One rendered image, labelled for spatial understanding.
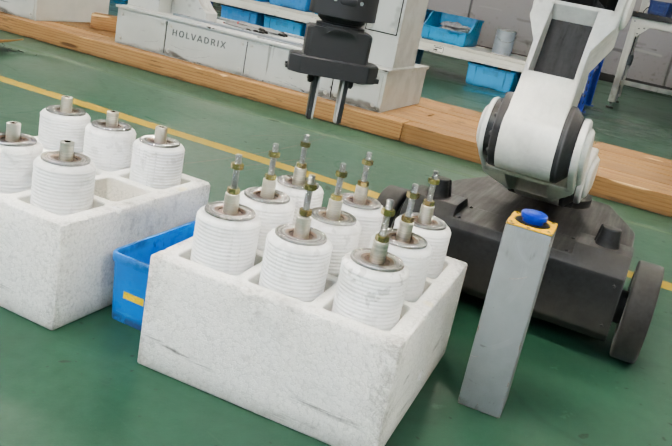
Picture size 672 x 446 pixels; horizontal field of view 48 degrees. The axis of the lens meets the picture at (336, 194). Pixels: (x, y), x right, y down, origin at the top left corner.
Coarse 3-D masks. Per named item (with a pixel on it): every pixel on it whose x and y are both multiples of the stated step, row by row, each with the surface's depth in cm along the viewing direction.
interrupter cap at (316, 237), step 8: (288, 224) 109; (280, 232) 106; (288, 232) 107; (312, 232) 109; (320, 232) 109; (288, 240) 104; (296, 240) 104; (304, 240) 104; (312, 240) 105; (320, 240) 106
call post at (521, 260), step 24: (504, 240) 112; (528, 240) 111; (552, 240) 113; (504, 264) 113; (528, 264) 111; (504, 288) 113; (528, 288) 112; (504, 312) 114; (528, 312) 113; (480, 336) 116; (504, 336) 115; (480, 360) 117; (504, 360) 116; (480, 384) 118; (504, 384) 116; (480, 408) 119
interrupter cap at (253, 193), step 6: (246, 192) 120; (252, 192) 121; (258, 192) 122; (276, 192) 124; (282, 192) 124; (252, 198) 118; (258, 198) 119; (264, 198) 120; (276, 198) 122; (282, 198) 121; (288, 198) 121; (276, 204) 118
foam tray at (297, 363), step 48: (192, 240) 116; (192, 288) 107; (240, 288) 104; (432, 288) 116; (144, 336) 112; (192, 336) 108; (240, 336) 105; (288, 336) 102; (336, 336) 99; (384, 336) 98; (432, 336) 117; (192, 384) 110; (240, 384) 107; (288, 384) 103; (336, 384) 101; (384, 384) 98; (336, 432) 102; (384, 432) 102
